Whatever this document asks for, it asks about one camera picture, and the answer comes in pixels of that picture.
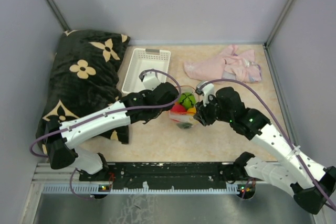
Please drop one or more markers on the white perforated plastic basket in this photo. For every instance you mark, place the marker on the white perforated plastic basket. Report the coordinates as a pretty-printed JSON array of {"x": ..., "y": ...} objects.
[{"x": 144, "y": 59}]

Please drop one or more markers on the red apple toy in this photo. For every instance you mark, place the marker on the red apple toy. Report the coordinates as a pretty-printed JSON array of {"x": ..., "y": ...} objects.
[{"x": 178, "y": 109}]

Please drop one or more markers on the yellow lemon toy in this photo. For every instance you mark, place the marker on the yellow lemon toy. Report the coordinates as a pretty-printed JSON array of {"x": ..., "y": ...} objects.
[{"x": 191, "y": 110}]

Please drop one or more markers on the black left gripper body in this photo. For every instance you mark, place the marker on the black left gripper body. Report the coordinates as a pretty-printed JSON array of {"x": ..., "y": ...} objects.
[{"x": 158, "y": 111}]

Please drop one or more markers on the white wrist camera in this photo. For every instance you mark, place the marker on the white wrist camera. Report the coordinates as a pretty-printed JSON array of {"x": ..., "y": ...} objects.
[
  {"x": 149, "y": 80},
  {"x": 205, "y": 89}
]

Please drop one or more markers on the dark green avocado toy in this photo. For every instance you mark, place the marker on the dark green avocado toy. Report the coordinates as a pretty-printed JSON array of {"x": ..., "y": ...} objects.
[{"x": 184, "y": 125}]

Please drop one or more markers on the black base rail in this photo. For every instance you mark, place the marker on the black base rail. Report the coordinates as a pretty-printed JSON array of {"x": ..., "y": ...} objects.
[{"x": 162, "y": 176}]

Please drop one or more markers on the pink crumpled cloth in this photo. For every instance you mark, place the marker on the pink crumpled cloth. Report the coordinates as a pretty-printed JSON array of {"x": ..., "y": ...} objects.
[{"x": 227, "y": 64}]

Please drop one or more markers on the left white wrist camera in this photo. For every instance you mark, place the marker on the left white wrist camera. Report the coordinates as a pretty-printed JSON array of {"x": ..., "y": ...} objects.
[{"x": 149, "y": 80}]

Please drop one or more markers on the black floral plush blanket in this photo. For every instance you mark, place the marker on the black floral plush blanket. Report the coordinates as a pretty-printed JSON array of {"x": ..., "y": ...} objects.
[{"x": 84, "y": 75}]

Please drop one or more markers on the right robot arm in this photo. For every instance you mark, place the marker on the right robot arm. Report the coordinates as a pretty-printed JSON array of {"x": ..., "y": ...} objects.
[{"x": 308, "y": 182}]

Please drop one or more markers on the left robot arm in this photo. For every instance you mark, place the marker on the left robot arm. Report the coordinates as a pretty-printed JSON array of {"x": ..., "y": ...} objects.
[{"x": 63, "y": 144}]

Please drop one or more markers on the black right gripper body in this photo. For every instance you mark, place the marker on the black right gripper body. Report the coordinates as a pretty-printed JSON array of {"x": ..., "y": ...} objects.
[{"x": 211, "y": 113}]

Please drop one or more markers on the green watermelon ball toy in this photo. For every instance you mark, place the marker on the green watermelon ball toy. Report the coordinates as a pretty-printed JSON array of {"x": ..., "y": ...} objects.
[{"x": 187, "y": 100}]

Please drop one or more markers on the clear orange zip bag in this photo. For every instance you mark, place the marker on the clear orange zip bag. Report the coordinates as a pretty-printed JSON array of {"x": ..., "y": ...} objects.
[{"x": 189, "y": 118}]

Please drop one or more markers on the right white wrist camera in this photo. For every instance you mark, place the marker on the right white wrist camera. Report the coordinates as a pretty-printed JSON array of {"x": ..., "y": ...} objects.
[{"x": 205, "y": 89}]

